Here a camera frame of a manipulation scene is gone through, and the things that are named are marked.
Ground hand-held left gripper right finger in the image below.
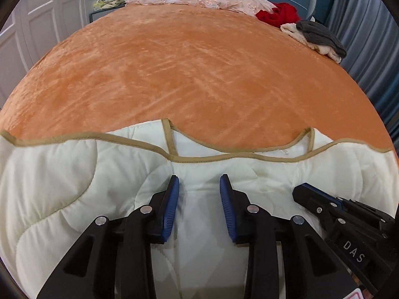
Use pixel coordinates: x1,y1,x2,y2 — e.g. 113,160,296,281
219,174,356,299

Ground yellow cloth item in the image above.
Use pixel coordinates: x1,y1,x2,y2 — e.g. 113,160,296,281
94,0,130,10

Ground grey knit garment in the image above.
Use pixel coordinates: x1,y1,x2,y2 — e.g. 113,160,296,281
296,20,347,59

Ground grey-blue curtain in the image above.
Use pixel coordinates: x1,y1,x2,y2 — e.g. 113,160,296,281
324,0,399,138

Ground grey and cream folded clothes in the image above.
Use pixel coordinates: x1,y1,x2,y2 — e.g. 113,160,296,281
280,23,343,63

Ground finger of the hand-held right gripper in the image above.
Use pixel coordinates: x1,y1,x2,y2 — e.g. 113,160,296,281
292,183,347,222
336,196,395,225

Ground grey nightstand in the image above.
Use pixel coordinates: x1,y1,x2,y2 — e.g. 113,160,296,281
90,8,117,22

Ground red garment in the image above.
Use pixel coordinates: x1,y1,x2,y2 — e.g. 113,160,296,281
256,2,300,28

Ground white quilted jacket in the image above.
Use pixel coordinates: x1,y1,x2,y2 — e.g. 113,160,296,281
0,118,399,299

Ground orange plush blanket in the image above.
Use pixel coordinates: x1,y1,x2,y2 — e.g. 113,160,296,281
0,1,394,156

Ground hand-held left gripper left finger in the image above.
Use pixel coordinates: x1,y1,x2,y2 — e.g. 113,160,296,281
37,175,181,299

